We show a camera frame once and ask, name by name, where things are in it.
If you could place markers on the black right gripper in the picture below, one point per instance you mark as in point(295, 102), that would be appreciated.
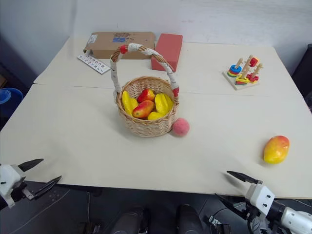
point(254, 214)

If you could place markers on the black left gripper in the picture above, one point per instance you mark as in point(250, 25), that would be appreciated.
point(20, 191)

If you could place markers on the yellow bananas in basket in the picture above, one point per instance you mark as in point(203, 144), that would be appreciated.
point(127, 102)

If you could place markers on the red apple in basket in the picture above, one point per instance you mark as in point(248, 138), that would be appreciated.
point(146, 95)

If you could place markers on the dark rounded shape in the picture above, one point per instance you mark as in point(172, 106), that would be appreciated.
point(130, 221)
point(189, 219)

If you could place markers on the large yellow red mango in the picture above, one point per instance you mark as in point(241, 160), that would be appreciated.
point(276, 150)

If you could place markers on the blue plastic bucket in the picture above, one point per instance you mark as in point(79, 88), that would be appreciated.
point(9, 96)

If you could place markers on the pink peach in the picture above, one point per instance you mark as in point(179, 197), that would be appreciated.
point(181, 127)

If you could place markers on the wooden peg stacking toy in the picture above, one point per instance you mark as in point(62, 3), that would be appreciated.
point(240, 85)

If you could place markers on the yellow toy piece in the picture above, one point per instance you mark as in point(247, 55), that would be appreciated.
point(241, 80)

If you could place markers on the yellow lemon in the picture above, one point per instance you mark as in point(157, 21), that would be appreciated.
point(155, 116)

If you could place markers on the red notched toy piece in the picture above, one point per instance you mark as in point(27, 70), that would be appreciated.
point(253, 77)

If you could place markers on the yellow starfruit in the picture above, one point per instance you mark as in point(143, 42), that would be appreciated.
point(162, 103)

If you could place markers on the small red yellow mango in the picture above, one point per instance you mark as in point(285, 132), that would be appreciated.
point(143, 109)

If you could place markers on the white printed card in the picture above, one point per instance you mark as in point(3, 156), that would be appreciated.
point(93, 64)

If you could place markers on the red square toy piece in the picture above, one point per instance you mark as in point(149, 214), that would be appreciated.
point(255, 62)

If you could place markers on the dark chair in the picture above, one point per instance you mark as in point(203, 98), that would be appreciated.
point(303, 70)

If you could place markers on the brown cardboard box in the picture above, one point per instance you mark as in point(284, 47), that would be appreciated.
point(117, 46)

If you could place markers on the red rectangular block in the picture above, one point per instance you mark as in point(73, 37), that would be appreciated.
point(168, 52)

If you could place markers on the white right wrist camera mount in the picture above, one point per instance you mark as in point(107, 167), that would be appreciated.
point(259, 197)

